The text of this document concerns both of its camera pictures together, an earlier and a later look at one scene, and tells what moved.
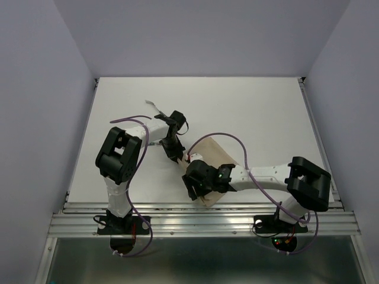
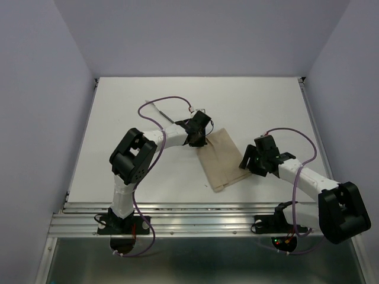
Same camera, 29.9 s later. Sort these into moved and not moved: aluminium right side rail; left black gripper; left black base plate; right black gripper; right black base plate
Moved: right black gripper; left black gripper
Not moved: aluminium right side rail; right black base plate; left black base plate
